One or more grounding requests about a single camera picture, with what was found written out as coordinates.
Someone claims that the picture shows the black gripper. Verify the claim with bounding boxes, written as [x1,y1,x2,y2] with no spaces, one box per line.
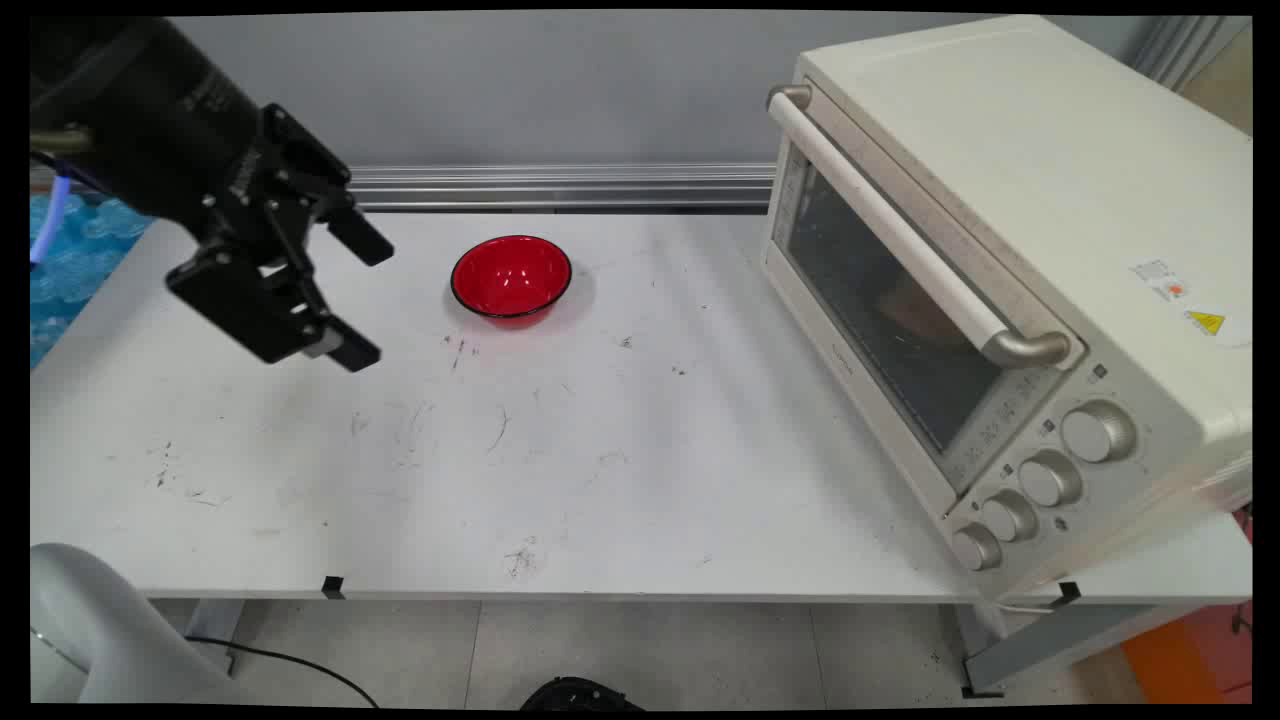
[95,18,395,374]

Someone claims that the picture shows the glass oven door with handle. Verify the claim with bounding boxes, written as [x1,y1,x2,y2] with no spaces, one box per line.
[762,84,1091,519]

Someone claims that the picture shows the red bowl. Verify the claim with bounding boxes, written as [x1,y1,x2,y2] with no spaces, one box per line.
[449,235,574,323]

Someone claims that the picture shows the blue bubble wrap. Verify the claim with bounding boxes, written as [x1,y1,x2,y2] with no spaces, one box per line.
[30,190,157,367]

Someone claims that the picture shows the blue tube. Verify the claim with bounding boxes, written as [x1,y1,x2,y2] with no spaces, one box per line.
[30,173,77,267]

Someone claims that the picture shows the grey table leg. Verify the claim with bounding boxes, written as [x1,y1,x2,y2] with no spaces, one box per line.
[184,599,247,677]
[955,600,1206,699]

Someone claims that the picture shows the black round floor object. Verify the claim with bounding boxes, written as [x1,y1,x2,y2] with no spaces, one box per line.
[519,677,647,711]

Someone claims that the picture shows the silver oven knob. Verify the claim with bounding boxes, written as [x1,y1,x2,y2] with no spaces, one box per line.
[1060,400,1138,464]
[1018,450,1084,508]
[950,523,1003,573]
[980,490,1039,544]

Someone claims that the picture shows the cream toaster oven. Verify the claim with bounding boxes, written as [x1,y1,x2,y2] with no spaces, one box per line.
[762,14,1253,607]

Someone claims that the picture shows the white label sticker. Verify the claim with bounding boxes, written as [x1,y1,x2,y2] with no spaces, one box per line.
[1130,259,1193,303]

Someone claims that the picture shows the grey curtain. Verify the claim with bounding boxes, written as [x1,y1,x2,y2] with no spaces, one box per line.
[1133,15,1253,137]

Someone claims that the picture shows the orange box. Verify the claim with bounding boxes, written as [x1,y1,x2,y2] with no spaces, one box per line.
[1120,600,1253,706]

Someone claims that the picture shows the aluminium rail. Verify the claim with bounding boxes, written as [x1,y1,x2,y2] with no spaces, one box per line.
[345,164,777,212]

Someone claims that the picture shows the black floor cable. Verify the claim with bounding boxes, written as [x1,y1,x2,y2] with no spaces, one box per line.
[185,634,381,709]

